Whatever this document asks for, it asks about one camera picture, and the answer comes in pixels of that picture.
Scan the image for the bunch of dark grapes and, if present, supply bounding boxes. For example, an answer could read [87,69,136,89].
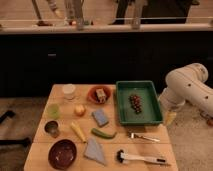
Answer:
[129,94,142,114]

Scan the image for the blue sponge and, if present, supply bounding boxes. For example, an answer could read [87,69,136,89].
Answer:
[92,109,109,127]

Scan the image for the white handled dish brush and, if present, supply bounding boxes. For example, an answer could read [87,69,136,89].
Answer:
[116,150,168,165]

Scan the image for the green plastic tray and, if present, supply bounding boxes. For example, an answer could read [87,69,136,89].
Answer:
[116,81,163,126]

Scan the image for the red bowl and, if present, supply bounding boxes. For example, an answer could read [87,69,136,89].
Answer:
[87,85,111,104]

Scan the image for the yellow apple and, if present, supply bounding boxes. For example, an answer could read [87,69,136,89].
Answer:
[74,105,86,116]

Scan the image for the green pepper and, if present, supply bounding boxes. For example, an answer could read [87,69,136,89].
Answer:
[91,128,117,139]

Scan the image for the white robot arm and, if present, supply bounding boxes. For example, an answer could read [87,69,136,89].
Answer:
[159,63,213,126]

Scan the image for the clear plastic cup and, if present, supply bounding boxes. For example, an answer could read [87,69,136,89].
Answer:
[62,84,76,100]

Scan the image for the dark purple bowl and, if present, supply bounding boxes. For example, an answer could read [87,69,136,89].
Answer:
[48,139,77,170]

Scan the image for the metal cup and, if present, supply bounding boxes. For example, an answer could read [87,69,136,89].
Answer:
[44,121,60,138]

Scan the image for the grey blue cloth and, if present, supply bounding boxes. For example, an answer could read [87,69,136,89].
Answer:
[84,138,107,166]

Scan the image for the small box in bowl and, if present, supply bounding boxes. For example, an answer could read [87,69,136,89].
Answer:
[96,89,106,103]

